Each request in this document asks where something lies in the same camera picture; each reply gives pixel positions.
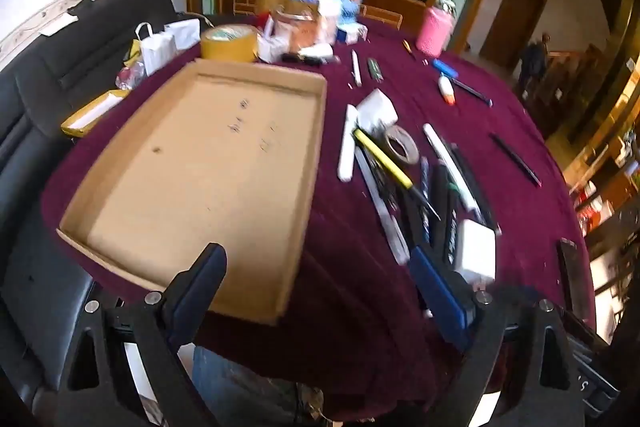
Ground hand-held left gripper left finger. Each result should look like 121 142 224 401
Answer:
57 243 228 427

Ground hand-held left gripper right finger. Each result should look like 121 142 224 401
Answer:
409 246 586 427

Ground white power adapter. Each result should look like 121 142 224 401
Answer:
452 219 497 283

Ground black green-tipped marker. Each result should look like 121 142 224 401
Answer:
442 182 463 265

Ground shallow cardboard tray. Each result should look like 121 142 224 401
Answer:
56 58 328 327

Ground grey tape roll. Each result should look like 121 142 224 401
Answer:
384 125 420 165

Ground thick white marker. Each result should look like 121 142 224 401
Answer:
337 104 359 182

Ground maroon tablecloth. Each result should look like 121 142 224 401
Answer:
40 14 598 423

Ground person's jeans leg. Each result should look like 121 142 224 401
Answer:
192 344 321 427

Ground blue patterned pen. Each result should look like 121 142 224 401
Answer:
419 155 432 243

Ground yellow flat box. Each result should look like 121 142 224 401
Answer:
61 89 131 138

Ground white orange-capped glue stick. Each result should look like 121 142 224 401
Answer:
437 76 458 106

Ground dark blue pen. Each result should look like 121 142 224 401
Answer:
452 78 493 108

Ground red crinkled plastic packet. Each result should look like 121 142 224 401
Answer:
116 62 147 92

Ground gold framed display cabinet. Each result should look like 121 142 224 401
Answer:
545 0 640 343

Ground black leather sofa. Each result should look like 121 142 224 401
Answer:
0 0 201 427

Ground white paper bag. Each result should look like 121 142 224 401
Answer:
134 23 177 76
164 19 202 54

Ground yellow packing tape roll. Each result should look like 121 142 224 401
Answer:
200 24 259 64

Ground white barcode box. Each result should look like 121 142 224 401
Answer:
257 32 286 62

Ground black lipstick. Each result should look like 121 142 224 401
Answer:
281 52 323 66

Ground wooden stair railing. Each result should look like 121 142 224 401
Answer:
522 42 621 148

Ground white cosmetic tube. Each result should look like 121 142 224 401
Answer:
298 44 335 60

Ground pink knitted bottle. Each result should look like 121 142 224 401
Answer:
416 0 457 58

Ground clear orange-print jar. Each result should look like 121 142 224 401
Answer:
274 9 321 52

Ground small blue white box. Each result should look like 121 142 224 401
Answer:
336 24 368 45

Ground wooden door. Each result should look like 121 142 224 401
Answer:
479 0 547 80

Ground brown carton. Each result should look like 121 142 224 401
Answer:
256 0 291 28

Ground white plastic jar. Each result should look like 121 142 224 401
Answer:
317 0 343 45

